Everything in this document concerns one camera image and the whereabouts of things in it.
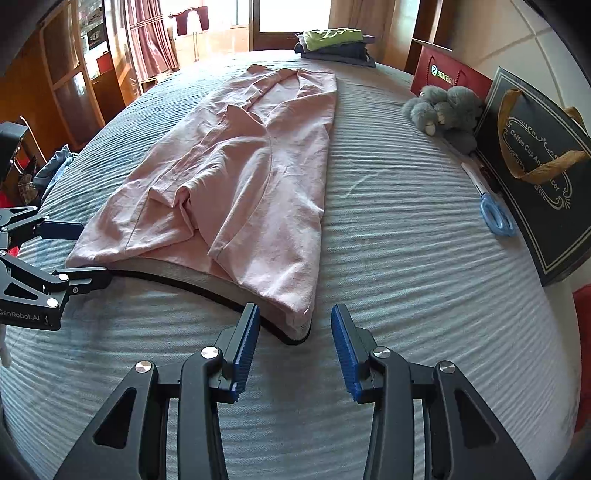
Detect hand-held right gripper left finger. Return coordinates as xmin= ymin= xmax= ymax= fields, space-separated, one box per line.
xmin=51 ymin=302 xmax=262 ymax=480

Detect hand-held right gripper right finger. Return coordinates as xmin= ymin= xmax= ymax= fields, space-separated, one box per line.
xmin=331 ymin=303 xmax=539 ymax=480

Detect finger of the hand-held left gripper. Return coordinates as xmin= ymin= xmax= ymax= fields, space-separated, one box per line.
xmin=0 ymin=251 xmax=112 ymax=332
xmin=0 ymin=205 xmax=86 ymax=252

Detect pink pants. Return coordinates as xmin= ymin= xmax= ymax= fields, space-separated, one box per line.
xmin=66 ymin=65 xmax=338 ymax=345

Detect dark blue folded clothes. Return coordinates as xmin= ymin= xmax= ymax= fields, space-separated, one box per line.
xmin=294 ymin=34 xmax=378 ymax=69

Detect blue denim cloth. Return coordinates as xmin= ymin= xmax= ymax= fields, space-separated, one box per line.
xmin=33 ymin=144 xmax=75 ymax=195

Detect wooden wardrobe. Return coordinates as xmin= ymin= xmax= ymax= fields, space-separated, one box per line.
xmin=18 ymin=0 xmax=141 ymax=155

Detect blue-grey ribbed bedspread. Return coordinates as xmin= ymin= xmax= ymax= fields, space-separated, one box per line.
xmin=0 ymin=48 xmax=583 ymax=480

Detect pink striped curtain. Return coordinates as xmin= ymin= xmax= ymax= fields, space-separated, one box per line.
xmin=126 ymin=0 xmax=179 ymax=78

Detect hanging red garment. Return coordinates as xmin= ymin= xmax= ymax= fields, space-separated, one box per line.
xmin=168 ymin=6 xmax=212 ymax=37

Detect red cushion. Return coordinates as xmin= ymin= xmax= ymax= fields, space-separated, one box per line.
xmin=571 ymin=285 xmax=591 ymax=430

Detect grey plush toy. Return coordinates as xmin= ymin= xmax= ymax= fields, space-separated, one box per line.
xmin=401 ymin=84 xmax=485 ymax=154

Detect red gift bag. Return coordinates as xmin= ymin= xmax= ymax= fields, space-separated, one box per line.
xmin=410 ymin=39 xmax=494 ymax=100

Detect wooden balcony door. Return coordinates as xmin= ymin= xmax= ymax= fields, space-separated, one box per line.
xmin=248 ymin=0 xmax=334 ymax=52

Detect green folded cloth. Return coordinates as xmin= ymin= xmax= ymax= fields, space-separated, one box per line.
xmin=302 ymin=28 xmax=364 ymax=52

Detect blue-handled scissors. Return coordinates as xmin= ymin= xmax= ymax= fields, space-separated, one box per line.
xmin=462 ymin=161 xmax=518 ymax=239

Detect dark gift bag gold handles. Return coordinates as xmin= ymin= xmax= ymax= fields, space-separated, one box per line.
xmin=473 ymin=67 xmax=591 ymax=288

